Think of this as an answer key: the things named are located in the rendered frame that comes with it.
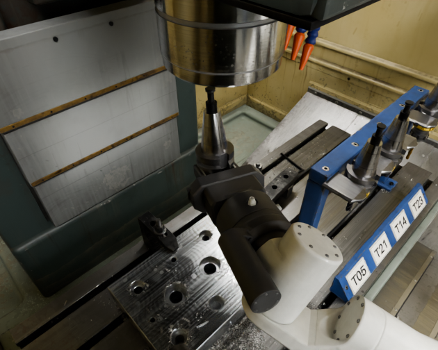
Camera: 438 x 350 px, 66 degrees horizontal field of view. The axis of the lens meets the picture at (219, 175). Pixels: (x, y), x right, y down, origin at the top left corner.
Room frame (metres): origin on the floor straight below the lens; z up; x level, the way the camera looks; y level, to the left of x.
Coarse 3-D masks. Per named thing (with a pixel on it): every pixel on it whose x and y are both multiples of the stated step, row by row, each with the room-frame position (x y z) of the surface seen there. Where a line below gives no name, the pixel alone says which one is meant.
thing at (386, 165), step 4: (356, 156) 0.53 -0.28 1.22; (380, 156) 0.53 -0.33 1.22; (380, 160) 0.51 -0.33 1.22; (384, 160) 0.51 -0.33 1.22; (388, 160) 0.51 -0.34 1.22; (392, 160) 0.51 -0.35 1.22; (380, 164) 0.50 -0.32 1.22; (384, 164) 0.50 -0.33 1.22; (388, 164) 0.50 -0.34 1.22; (392, 164) 0.50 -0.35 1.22; (380, 168) 0.49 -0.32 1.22; (384, 168) 0.49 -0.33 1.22; (388, 168) 0.49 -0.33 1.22; (392, 168) 0.49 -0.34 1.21; (384, 172) 0.48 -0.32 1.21; (388, 172) 0.48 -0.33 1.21
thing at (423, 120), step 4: (412, 112) 0.69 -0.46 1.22; (416, 112) 0.69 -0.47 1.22; (420, 112) 0.69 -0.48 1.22; (412, 116) 0.67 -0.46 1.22; (416, 116) 0.67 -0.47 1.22; (420, 116) 0.67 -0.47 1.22; (424, 116) 0.67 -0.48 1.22; (428, 116) 0.67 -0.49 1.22; (412, 120) 0.66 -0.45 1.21; (416, 120) 0.66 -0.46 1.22; (420, 120) 0.66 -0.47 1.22; (424, 120) 0.66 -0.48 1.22; (428, 120) 0.66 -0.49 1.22; (432, 120) 0.66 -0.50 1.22; (436, 120) 0.66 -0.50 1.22; (416, 124) 0.65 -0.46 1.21; (420, 124) 0.64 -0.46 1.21; (424, 124) 0.64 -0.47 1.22; (428, 124) 0.64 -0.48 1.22; (432, 124) 0.64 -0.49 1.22; (436, 124) 0.64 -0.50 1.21
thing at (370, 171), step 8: (368, 144) 0.47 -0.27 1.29; (376, 144) 0.47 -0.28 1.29; (360, 152) 0.48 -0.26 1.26; (368, 152) 0.47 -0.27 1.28; (376, 152) 0.46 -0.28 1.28; (360, 160) 0.47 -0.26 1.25; (368, 160) 0.46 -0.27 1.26; (376, 160) 0.46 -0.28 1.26; (352, 168) 0.48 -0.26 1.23; (360, 168) 0.46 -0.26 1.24; (368, 168) 0.46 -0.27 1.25; (376, 168) 0.46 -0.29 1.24; (368, 176) 0.45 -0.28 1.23
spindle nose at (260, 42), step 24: (168, 0) 0.38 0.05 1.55; (192, 0) 0.36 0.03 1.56; (168, 24) 0.38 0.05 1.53; (192, 24) 0.36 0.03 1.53; (216, 24) 0.35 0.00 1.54; (240, 24) 0.36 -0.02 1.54; (264, 24) 0.37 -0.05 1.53; (288, 24) 0.41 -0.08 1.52; (168, 48) 0.38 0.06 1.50; (192, 48) 0.36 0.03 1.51; (216, 48) 0.35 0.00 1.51; (240, 48) 0.35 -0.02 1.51; (264, 48) 0.37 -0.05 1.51; (192, 72) 0.36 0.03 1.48; (216, 72) 0.35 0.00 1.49; (240, 72) 0.35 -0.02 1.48; (264, 72) 0.37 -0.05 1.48
